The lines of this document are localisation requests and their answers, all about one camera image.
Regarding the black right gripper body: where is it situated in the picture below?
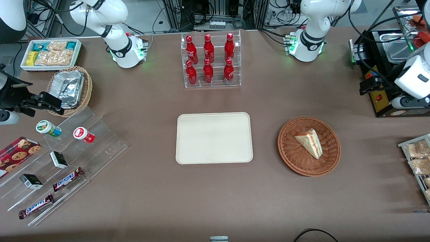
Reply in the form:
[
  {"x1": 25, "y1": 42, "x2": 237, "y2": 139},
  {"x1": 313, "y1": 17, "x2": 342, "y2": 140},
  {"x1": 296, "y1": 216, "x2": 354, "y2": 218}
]
[{"x1": 0, "y1": 64, "x2": 34, "y2": 111}]

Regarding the clear acrylic stepped stand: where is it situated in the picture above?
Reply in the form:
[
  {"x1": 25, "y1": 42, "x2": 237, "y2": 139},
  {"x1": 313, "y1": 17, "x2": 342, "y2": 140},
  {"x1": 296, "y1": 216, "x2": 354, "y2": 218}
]
[{"x1": 0, "y1": 106, "x2": 128, "y2": 227}]

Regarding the black food warmer machine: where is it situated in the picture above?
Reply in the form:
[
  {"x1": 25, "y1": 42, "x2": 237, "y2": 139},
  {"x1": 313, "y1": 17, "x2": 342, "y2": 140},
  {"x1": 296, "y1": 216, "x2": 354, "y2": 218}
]
[{"x1": 349, "y1": 5, "x2": 430, "y2": 118}]

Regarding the red lidded yogurt cup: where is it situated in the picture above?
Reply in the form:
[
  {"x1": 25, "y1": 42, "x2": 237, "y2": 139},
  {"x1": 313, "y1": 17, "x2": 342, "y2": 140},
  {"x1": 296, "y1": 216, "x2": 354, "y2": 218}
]
[{"x1": 73, "y1": 127, "x2": 95, "y2": 144}]

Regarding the round brown wicker basket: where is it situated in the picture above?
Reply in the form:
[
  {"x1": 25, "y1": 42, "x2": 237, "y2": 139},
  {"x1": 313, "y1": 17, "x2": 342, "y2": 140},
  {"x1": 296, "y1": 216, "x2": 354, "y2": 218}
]
[{"x1": 277, "y1": 116, "x2": 341, "y2": 177}]

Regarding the cream rectangular serving tray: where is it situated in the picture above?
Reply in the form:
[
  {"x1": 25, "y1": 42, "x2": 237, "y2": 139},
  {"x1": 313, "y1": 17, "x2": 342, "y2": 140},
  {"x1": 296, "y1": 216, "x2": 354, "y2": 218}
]
[{"x1": 175, "y1": 112, "x2": 253, "y2": 165}]

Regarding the triangular sandwich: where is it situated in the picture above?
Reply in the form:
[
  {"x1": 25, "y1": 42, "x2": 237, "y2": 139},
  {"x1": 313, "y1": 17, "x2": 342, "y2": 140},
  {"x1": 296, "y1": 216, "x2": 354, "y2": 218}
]
[{"x1": 294, "y1": 129, "x2": 323, "y2": 160}]

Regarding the white rectangular snack bin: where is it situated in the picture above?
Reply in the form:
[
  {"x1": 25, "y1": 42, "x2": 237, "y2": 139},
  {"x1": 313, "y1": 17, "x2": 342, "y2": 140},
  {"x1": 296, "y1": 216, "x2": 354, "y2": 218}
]
[{"x1": 20, "y1": 39, "x2": 82, "y2": 72}]

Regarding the aluminium foil container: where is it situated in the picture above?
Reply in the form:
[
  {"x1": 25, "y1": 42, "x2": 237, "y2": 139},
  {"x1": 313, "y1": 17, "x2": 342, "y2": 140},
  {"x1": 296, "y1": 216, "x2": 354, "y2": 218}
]
[{"x1": 50, "y1": 70, "x2": 85, "y2": 109}]

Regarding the red sausage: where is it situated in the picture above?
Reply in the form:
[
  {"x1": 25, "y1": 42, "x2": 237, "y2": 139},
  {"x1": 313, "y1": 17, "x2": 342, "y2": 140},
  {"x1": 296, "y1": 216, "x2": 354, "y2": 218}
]
[{"x1": 411, "y1": 14, "x2": 430, "y2": 48}]

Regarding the grey wire rack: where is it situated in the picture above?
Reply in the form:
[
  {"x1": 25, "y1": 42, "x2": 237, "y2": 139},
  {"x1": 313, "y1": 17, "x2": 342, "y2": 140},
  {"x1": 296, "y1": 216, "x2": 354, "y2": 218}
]
[{"x1": 398, "y1": 133, "x2": 430, "y2": 206}]

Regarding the black cable loop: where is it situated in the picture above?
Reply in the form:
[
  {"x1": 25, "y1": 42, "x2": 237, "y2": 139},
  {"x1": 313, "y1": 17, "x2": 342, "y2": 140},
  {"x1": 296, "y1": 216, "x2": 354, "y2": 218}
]
[{"x1": 293, "y1": 228, "x2": 339, "y2": 242}]

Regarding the clear bag of crackers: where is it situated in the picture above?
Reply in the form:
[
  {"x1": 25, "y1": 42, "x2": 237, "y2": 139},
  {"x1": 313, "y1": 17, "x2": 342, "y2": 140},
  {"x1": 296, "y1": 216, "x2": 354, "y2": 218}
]
[
  {"x1": 46, "y1": 41, "x2": 68, "y2": 51},
  {"x1": 35, "y1": 49, "x2": 74, "y2": 66}
]

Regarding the green lidded yogurt cup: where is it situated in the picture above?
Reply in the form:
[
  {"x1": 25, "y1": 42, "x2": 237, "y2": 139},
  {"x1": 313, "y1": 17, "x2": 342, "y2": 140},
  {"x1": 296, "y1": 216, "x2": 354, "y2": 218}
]
[{"x1": 36, "y1": 120, "x2": 62, "y2": 138}]

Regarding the red chocolate chip cookie box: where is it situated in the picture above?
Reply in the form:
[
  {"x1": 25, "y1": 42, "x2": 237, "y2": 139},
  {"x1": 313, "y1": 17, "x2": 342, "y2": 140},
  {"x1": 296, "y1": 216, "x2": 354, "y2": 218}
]
[{"x1": 0, "y1": 136, "x2": 42, "y2": 179}]

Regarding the small black carton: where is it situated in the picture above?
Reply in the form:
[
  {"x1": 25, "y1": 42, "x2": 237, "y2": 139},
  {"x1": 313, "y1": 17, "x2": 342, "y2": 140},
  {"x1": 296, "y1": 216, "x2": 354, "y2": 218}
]
[
  {"x1": 49, "y1": 151, "x2": 69, "y2": 169},
  {"x1": 19, "y1": 173, "x2": 44, "y2": 190}
]

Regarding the Snickers chocolate bar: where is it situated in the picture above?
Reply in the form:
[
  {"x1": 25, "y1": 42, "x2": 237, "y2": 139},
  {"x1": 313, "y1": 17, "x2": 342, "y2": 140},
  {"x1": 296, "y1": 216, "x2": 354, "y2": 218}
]
[
  {"x1": 52, "y1": 167, "x2": 84, "y2": 192},
  {"x1": 18, "y1": 194, "x2": 54, "y2": 220}
]

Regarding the stainless steel pan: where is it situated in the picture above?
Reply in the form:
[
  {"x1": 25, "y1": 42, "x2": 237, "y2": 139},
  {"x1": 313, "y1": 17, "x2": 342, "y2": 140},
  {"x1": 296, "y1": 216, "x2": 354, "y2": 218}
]
[{"x1": 379, "y1": 33, "x2": 414, "y2": 64}]

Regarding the red soda bottle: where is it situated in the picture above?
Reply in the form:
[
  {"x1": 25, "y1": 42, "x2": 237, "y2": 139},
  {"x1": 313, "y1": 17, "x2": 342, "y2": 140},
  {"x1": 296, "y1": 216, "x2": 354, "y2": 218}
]
[
  {"x1": 203, "y1": 58, "x2": 214, "y2": 84},
  {"x1": 224, "y1": 33, "x2": 235, "y2": 63},
  {"x1": 185, "y1": 60, "x2": 198, "y2": 85},
  {"x1": 223, "y1": 58, "x2": 235, "y2": 84},
  {"x1": 203, "y1": 34, "x2": 215, "y2": 64},
  {"x1": 185, "y1": 35, "x2": 198, "y2": 65}
]

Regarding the clear acrylic bottle rack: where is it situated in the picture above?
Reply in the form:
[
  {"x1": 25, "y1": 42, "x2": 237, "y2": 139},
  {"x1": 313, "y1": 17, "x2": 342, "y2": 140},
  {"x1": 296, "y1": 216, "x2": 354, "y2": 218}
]
[{"x1": 181, "y1": 30, "x2": 242, "y2": 89}]

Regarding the light wicker basket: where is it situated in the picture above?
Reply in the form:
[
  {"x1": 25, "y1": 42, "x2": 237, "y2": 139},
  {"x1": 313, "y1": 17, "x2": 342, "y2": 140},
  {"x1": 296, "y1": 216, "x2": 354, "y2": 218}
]
[{"x1": 46, "y1": 66, "x2": 93, "y2": 117}]

